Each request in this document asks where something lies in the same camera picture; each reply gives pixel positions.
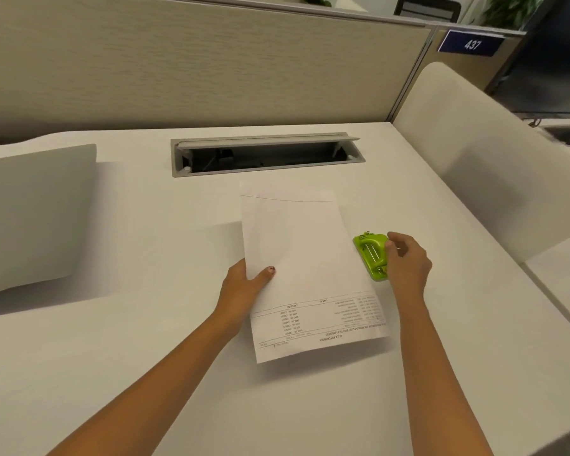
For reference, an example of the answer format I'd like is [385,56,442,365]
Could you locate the person's right hand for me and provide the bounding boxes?
[384,232,433,307]

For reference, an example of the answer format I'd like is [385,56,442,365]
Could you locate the person's left hand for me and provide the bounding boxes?
[217,258,276,338]

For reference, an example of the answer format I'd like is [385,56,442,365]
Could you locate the green hole punch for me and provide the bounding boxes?
[352,231,391,282]

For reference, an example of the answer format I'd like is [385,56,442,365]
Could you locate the white printed paper sheet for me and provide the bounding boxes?
[240,181,391,364]

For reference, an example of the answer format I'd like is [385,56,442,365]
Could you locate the person's left forearm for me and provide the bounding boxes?
[47,312,238,456]

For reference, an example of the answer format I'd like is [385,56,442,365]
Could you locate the person's right forearm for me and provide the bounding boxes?
[397,299,495,456]

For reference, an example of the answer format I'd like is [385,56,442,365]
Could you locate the white curved desk divider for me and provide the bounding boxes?
[392,61,570,264]

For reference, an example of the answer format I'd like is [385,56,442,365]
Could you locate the beige partition panel with sign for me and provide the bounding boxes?
[394,24,527,123]

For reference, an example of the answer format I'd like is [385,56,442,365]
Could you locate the blue number sign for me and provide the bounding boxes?
[437,29,505,58]

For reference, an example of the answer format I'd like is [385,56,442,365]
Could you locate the beige cubicle partition panel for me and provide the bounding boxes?
[0,0,433,144]

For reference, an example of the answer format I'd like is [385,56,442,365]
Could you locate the black computer monitor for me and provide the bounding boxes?
[487,0,570,120]

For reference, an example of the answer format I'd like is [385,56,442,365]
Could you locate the white curved side panel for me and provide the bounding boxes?
[0,143,98,300]

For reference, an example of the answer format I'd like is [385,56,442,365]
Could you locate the grey desk cable tray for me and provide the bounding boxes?
[171,132,366,178]

